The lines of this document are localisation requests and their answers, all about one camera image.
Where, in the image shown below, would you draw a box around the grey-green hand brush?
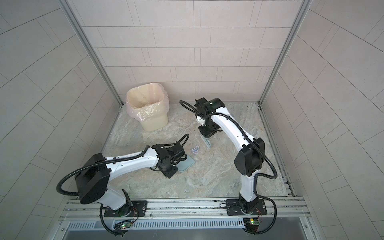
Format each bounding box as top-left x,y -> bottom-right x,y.
200,134 -> 212,149

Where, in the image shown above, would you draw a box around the grey-green plastic dustpan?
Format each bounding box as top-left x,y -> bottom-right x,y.
176,155 -> 196,173

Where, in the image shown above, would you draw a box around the white checked paper scrap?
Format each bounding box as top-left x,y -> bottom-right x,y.
191,145 -> 200,154

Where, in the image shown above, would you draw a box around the beige trash bin with bag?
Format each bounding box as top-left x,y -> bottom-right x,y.
126,83 -> 170,132

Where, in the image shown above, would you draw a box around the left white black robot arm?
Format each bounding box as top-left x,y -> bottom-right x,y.
56,134 -> 189,237

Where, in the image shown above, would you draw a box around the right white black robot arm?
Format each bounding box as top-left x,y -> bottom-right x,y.
179,98 -> 278,214

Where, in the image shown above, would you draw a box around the left circuit board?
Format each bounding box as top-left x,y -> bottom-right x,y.
114,221 -> 132,231

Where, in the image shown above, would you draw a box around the circuit board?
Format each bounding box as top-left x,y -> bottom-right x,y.
114,221 -> 132,231
243,218 -> 261,234

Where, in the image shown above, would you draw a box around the right circuit board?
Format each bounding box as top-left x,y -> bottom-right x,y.
243,218 -> 261,234

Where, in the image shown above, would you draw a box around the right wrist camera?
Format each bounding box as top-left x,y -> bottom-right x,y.
196,116 -> 205,126

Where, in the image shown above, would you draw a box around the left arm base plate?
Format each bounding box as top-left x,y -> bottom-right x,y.
104,201 -> 148,218

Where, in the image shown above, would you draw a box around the aluminium mounting rail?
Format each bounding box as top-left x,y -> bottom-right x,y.
58,197 -> 310,221

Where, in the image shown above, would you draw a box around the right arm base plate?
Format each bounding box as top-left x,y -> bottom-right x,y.
225,199 -> 268,216

